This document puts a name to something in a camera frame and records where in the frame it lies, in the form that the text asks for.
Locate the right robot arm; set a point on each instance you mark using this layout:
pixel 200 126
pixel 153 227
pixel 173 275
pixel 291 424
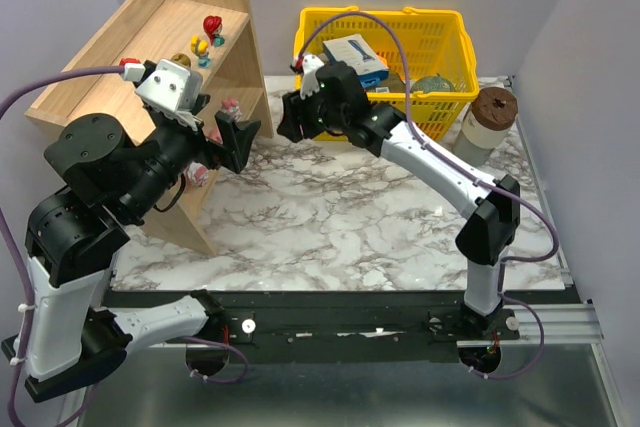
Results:
pixel 331 100

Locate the blue white razor box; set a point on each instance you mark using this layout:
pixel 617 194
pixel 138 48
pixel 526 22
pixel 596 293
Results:
pixel 356 53

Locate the grey cup brown lid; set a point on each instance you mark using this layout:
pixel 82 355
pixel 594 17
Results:
pixel 485 125

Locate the brown paper package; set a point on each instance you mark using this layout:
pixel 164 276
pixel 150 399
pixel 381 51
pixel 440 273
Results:
pixel 385 82

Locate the green round melon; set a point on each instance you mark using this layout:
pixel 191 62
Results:
pixel 432 83

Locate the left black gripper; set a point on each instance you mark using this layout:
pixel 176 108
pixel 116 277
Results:
pixel 220 148

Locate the red haired mermaid toy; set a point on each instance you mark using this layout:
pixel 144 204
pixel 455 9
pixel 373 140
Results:
pixel 212 26

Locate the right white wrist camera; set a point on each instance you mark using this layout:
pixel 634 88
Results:
pixel 307 66

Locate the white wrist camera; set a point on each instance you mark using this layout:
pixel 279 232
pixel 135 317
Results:
pixel 166 87
pixel 307 66

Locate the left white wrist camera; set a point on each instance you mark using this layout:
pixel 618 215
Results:
pixel 166 87

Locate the small pink cupcake toy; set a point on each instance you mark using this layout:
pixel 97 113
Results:
pixel 197 174

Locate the yellow blue duck toy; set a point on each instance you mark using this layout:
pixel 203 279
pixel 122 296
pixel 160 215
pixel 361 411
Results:
pixel 200 48

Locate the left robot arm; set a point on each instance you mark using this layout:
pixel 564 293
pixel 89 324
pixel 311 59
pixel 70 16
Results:
pixel 73 235

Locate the pink pig toy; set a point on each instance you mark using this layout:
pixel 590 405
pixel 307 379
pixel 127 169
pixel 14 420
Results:
pixel 231 107

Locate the yellow plastic basket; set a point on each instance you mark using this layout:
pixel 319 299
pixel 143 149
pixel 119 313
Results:
pixel 435 41

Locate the brown hat duck toy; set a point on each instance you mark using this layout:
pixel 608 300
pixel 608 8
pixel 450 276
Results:
pixel 182 59

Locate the black mounting rail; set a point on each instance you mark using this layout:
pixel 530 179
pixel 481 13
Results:
pixel 352 327

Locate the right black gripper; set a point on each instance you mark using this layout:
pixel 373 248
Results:
pixel 304 114

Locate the pink flamingo toy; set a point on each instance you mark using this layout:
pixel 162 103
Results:
pixel 215 135

